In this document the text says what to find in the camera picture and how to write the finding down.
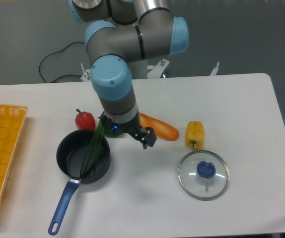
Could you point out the yellow bell pepper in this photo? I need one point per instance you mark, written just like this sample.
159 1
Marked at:
194 135

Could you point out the glass lid blue knob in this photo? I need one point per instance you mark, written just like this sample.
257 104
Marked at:
203 175

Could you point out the green bell pepper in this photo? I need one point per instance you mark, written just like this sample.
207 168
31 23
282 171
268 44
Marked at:
108 132

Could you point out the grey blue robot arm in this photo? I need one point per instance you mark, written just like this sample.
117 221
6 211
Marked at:
121 32

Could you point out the white bracket right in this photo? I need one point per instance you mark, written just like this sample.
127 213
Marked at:
215 69

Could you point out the red bell pepper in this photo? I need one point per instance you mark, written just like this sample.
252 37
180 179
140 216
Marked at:
85 120

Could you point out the orange baguette bread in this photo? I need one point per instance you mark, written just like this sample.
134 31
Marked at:
161 128

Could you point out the black saucepan blue handle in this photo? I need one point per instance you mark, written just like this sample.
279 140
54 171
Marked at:
70 154

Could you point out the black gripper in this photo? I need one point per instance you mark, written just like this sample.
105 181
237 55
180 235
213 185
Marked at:
146 135

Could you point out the green onion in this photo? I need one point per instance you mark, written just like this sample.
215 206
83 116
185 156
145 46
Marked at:
91 158

